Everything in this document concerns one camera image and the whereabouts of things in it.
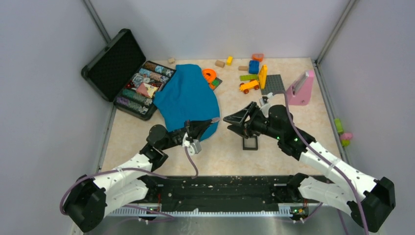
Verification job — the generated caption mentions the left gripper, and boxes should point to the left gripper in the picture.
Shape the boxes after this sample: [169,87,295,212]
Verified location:
[161,119,213,150]

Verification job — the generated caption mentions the wooden block by blue brick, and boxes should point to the wooden block by blue brick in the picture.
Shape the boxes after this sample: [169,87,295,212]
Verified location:
[238,66,249,71]

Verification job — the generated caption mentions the wooden block centre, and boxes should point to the wooden block centre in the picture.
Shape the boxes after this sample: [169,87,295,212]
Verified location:
[215,60,226,68]

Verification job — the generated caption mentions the orange curved brick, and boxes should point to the orange curved brick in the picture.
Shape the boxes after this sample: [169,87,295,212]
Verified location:
[252,53,264,62]

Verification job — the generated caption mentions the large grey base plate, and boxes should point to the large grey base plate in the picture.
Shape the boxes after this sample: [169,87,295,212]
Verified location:
[261,74,285,95]

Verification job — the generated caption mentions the black poker chip case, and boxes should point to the black poker chip case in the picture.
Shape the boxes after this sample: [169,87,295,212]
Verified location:
[81,28,176,120]

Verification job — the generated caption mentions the green pink toy outside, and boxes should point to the green pink toy outside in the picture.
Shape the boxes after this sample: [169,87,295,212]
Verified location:
[334,118,353,147]

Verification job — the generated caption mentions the small grey base plate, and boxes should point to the small grey base plate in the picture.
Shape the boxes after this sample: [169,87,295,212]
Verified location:
[209,77,223,91]

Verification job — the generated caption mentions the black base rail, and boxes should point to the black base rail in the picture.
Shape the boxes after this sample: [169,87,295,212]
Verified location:
[126,175,322,215]

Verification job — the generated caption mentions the small yellow brick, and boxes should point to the small yellow brick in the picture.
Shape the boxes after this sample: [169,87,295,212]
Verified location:
[226,56,233,66]

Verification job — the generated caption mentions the small green brick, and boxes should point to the small green brick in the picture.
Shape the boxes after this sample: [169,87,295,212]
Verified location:
[211,79,220,87]

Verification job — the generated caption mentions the yellow toy car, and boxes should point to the yellow toy car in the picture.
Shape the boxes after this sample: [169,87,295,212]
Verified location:
[239,79,260,94]

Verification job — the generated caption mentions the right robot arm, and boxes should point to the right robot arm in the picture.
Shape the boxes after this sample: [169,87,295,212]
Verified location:
[224,102,396,233]

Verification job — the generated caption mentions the pink stand with tablet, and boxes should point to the pink stand with tablet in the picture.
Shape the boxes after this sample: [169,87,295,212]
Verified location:
[286,70,315,106]

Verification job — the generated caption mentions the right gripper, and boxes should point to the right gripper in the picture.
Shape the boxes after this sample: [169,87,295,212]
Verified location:
[224,102,282,140]

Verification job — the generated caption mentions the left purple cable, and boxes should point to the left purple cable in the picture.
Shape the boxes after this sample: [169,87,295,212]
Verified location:
[59,120,199,224]

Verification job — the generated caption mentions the blue brick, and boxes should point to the blue brick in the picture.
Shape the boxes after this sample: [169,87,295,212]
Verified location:
[248,60,260,74]

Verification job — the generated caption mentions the green flat brick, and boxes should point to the green flat brick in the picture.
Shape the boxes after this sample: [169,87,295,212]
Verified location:
[239,74,258,81]

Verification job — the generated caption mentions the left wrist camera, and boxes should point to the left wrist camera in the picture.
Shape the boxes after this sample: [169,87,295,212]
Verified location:
[182,133,202,156]

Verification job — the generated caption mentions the blue garment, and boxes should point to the blue garment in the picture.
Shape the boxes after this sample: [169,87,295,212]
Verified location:
[153,64,220,131]

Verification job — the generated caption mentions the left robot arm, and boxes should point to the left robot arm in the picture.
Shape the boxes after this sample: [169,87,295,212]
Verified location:
[59,117,219,232]

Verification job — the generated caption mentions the orange letter e toy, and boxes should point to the orange letter e toy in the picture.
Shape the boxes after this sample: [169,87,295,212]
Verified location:
[202,69,217,84]

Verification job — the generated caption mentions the yellow tall brick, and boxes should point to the yellow tall brick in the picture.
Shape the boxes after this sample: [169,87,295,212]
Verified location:
[258,65,268,90]

